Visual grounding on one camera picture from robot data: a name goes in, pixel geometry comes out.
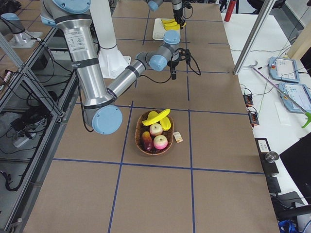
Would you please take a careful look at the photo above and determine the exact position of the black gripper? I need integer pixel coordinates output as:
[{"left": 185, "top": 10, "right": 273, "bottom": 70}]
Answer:
[
  {"left": 170, "top": 48, "right": 191, "bottom": 80},
  {"left": 173, "top": 8, "right": 185, "bottom": 29}
]

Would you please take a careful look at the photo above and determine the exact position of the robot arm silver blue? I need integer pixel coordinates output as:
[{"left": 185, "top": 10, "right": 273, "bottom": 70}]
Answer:
[
  {"left": 41, "top": 0, "right": 180, "bottom": 134},
  {"left": 145, "top": 0, "right": 186, "bottom": 29}
]

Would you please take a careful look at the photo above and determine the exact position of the yellow banana bottom basket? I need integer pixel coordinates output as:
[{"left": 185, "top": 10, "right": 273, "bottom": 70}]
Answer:
[{"left": 160, "top": 116, "right": 172, "bottom": 131}]

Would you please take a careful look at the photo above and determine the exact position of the brown wicker basket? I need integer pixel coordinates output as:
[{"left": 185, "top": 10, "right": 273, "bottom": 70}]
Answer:
[{"left": 134, "top": 111, "right": 174, "bottom": 156}]

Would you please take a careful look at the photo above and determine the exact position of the white rectangular bear tray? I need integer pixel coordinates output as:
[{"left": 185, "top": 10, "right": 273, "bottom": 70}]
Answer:
[{"left": 152, "top": 18, "right": 181, "bottom": 40}]

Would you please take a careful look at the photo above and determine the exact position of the red cylinder bottle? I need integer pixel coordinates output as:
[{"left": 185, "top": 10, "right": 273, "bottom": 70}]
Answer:
[{"left": 224, "top": 0, "right": 236, "bottom": 22}]

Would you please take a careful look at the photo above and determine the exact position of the pale green pink apple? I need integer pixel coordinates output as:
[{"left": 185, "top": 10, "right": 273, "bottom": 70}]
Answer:
[{"left": 149, "top": 123, "right": 163, "bottom": 136}]

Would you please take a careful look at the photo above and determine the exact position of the paper price tag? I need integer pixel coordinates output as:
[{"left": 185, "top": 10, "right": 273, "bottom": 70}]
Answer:
[{"left": 173, "top": 132, "right": 183, "bottom": 143}]

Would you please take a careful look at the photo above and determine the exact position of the dark purple fruit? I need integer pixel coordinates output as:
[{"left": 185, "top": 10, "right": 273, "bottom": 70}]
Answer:
[{"left": 141, "top": 131, "right": 154, "bottom": 151}]

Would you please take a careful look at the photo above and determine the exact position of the orange black electronics board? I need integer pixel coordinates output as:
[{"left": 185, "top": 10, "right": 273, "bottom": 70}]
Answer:
[{"left": 243, "top": 94, "right": 259, "bottom": 128}]

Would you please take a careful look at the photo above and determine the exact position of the blue teach pendant far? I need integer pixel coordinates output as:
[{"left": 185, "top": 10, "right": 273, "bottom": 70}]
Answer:
[{"left": 269, "top": 57, "right": 300, "bottom": 83}]

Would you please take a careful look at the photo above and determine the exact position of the blue teach pendant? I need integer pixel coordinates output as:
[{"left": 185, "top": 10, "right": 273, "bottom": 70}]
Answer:
[
  {"left": 269, "top": 57, "right": 300, "bottom": 83},
  {"left": 278, "top": 83, "right": 311, "bottom": 114}
]

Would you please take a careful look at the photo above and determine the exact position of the small metal cup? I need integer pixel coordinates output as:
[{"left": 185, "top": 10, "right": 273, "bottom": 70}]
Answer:
[{"left": 264, "top": 151, "right": 279, "bottom": 163}]

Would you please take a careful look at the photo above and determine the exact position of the blue teach pendant near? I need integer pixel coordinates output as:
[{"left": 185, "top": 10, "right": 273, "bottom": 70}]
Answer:
[{"left": 278, "top": 83, "right": 311, "bottom": 114}]

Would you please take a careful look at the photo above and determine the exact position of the reacher grabber stick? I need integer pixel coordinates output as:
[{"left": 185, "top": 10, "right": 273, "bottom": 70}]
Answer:
[{"left": 243, "top": 61, "right": 311, "bottom": 129}]

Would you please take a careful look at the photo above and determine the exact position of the black monitor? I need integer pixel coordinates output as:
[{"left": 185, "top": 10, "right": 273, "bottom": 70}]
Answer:
[{"left": 280, "top": 133, "right": 311, "bottom": 204}]

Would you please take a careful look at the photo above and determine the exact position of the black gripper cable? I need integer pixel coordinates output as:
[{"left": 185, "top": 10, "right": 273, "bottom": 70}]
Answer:
[{"left": 138, "top": 48, "right": 202, "bottom": 83}]

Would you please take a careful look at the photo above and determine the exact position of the aluminium frame post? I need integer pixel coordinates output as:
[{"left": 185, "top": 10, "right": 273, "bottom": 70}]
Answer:
[{"left": 233, "top": 0, "right": 276, "bottom": 75}]

